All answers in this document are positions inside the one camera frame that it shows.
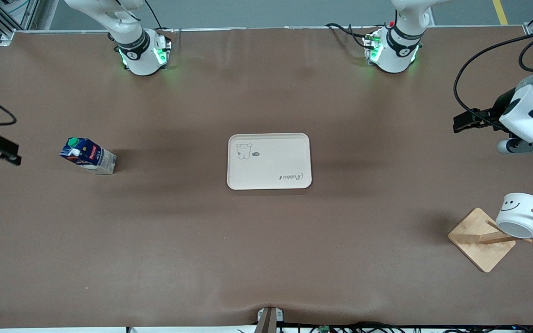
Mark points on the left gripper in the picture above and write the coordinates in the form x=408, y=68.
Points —
x=497, y=111

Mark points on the blue milk carton green cap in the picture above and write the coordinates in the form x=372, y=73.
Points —
x=90, y=157

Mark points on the wooden cup hanging rack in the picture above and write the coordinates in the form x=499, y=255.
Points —
x=474, y=245

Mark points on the brown table cover sheet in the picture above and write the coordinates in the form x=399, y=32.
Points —
x=109, y=231

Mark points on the beige rabbit print tray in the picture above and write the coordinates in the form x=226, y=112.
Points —
x=271, y=162

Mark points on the small green circuit board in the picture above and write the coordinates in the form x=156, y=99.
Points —
x=324, y=329

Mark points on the front camera mount bracket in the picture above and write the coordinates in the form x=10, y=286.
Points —
x=269, y=319

